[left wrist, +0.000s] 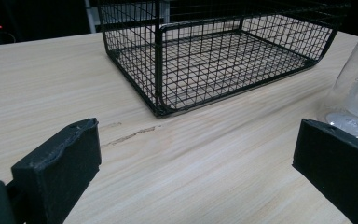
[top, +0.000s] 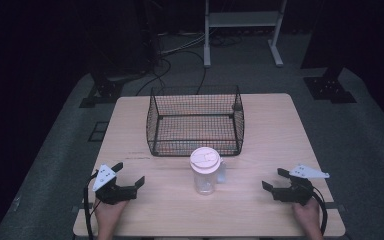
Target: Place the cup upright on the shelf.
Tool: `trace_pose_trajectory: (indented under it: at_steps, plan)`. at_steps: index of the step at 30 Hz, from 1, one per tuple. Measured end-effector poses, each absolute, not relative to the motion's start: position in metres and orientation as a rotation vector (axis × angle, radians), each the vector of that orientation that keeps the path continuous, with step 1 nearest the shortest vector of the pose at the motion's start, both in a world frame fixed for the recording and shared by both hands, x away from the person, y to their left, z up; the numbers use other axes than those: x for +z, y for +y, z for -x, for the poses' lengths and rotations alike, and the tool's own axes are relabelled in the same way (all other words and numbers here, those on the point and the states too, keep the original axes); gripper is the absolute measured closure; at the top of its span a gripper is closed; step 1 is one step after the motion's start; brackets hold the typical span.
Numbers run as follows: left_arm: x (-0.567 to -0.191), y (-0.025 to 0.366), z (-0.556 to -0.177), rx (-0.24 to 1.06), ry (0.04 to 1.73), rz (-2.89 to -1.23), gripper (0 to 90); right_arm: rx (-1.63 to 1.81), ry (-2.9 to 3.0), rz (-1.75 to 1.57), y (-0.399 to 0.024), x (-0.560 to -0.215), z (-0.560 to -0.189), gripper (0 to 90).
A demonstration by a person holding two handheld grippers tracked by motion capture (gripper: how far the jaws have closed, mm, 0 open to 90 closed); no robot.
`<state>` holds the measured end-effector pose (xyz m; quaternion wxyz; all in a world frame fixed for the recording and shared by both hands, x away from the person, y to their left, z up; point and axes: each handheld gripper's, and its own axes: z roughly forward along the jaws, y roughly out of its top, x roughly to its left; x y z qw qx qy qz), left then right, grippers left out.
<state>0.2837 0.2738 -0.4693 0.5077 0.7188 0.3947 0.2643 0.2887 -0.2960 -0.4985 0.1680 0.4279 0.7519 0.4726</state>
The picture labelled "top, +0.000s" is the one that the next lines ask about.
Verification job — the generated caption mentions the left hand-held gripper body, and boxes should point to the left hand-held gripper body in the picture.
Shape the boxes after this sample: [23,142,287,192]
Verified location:
[92,163,138,206]

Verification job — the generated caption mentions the clear cup with white lid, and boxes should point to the clear cup with white lid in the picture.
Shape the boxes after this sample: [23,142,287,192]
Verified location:
[189,146,227,196]

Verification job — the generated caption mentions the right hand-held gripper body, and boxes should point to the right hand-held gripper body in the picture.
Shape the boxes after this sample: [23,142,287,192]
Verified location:
[272,163,331,206]

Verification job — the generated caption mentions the white metal stand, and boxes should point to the white metal stand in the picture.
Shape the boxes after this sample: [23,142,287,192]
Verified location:
[203,0,288,69]

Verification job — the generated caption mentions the black stand base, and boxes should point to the black stand base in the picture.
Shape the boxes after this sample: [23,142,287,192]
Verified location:
[302,66,358,105]
[78,74,125,109]

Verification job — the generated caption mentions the black floor cable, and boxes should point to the black floor cable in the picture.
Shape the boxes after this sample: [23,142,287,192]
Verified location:
[161,49,208,96]
[135,57,173,97]

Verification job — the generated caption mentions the black wire mesh basket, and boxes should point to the black wire mesh basket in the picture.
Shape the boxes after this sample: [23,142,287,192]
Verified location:
[145,85,246,158]

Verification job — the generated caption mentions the white floor cable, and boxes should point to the white floor cable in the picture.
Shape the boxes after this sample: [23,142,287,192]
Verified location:
[159,32,208,57]

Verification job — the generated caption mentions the person's right hand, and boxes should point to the person's right hand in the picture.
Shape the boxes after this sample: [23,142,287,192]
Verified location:
[291,197,325,240]

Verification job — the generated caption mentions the person's left hand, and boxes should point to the person's left hand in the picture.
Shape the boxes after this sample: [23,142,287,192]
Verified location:
[94,198,130,240]

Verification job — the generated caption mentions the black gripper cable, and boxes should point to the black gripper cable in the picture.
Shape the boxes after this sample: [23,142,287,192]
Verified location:
[309,185,329,235]
[83,170,100,240]

